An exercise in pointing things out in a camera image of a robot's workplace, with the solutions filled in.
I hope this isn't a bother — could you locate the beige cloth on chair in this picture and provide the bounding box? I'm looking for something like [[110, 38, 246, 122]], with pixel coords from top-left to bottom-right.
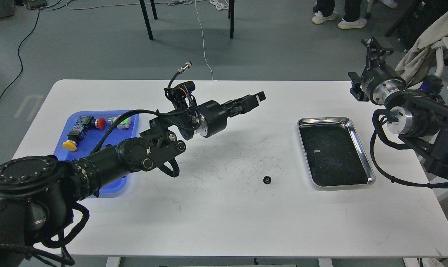
[[395, 11, 448, 85]]

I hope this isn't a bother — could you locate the red push button switch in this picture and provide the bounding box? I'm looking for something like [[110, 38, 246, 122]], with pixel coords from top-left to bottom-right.
[[75, 116, 107, 130]]

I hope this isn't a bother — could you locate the white cable on floor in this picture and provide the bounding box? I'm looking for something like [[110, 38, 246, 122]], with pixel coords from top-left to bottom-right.
[[167, 0, 229, 80]]

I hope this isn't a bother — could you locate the black chair leg left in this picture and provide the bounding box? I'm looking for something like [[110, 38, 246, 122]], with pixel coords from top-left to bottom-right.
[[139, 0, 158, 40]]

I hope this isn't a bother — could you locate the silver metal tray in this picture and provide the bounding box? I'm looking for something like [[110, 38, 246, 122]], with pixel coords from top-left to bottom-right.
[[297, 116, 376, 190]]

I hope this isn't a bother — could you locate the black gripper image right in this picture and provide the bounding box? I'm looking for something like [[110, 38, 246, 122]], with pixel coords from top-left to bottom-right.
[[348, 37, 406, 105]]

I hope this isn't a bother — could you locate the white shoe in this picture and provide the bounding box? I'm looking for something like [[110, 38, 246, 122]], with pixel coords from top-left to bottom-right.
[[312, 11, 338, 25], [338, 17, 368, 30]]

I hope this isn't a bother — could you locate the black chair leg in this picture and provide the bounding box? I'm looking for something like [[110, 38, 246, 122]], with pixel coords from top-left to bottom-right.
[[228, 0, 235, 39], [139, 0, 158, 40]]

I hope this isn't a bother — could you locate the grey green switch block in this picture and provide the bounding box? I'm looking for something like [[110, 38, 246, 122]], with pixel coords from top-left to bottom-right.
[[107, 114, 131, 130]]

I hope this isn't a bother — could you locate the black cable on floor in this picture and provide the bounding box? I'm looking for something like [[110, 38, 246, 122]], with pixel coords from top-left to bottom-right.
[[0, 0, 72, 128]]

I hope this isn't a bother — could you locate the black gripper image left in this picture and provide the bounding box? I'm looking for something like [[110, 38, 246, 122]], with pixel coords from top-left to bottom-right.
[[194, 91, 266, 138]]

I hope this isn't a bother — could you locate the white chair frame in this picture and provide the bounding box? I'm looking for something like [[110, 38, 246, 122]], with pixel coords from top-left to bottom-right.
[[431, 37, 448, 78]]

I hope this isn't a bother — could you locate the yellow push button switch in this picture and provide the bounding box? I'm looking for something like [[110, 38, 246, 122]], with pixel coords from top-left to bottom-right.
[[62, 125, 86, 151]]

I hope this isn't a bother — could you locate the black chair leg right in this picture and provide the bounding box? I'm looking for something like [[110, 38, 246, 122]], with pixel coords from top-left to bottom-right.
[[228, 0, 235, 39]]

